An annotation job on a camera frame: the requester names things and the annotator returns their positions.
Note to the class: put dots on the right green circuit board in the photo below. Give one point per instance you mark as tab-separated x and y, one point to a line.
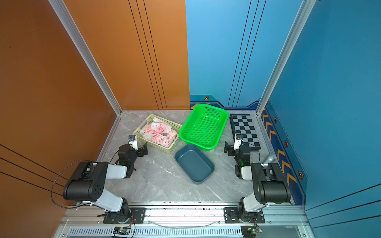
249	232

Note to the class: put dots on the netted apple left of basket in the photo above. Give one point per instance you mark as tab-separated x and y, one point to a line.
146	130

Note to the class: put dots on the right aluminium corner post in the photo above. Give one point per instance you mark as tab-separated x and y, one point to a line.
290	42

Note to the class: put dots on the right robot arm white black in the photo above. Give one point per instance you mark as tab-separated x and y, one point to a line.
269	186

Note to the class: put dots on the silver metal cylinder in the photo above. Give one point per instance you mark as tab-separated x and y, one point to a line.
269	159

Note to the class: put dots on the green circuit board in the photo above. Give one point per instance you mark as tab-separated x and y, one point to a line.
249	232
121	232

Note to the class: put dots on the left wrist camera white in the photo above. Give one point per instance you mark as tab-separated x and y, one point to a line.
133	142

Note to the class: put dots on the left green circuit board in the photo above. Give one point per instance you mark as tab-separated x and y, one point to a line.
121	232

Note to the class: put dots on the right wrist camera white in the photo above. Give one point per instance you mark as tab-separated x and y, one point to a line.
238	141

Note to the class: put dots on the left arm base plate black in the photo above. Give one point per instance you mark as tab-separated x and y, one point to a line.
132	215

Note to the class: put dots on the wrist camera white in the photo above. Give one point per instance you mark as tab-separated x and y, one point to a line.
238	141
133	142

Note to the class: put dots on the aluminium front rail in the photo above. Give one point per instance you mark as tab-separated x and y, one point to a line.
172	214

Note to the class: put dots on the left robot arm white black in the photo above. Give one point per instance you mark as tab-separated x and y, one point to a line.
87	184

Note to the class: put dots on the netted apple top of basket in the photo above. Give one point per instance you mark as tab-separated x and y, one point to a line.
160	126

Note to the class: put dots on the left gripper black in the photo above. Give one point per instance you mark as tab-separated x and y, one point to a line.
140	150

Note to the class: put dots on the left aluminium corner post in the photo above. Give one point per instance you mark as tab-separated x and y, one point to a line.
74	33

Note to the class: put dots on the black white checkerboard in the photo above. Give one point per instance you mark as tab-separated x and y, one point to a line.
243	124

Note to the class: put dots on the cream perforated plastic basket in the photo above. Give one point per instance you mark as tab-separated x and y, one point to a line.
159	133

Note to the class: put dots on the dark teal plastic tray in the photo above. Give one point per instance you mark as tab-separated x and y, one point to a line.
197	166

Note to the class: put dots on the aluminium corner post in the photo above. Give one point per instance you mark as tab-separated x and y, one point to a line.
74	33
290	42

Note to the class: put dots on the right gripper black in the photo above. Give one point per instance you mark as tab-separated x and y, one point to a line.
231	149

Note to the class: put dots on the green plastic mesh basket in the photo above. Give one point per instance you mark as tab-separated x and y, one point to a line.
204	126

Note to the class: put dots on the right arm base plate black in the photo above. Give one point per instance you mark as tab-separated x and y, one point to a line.
233	215

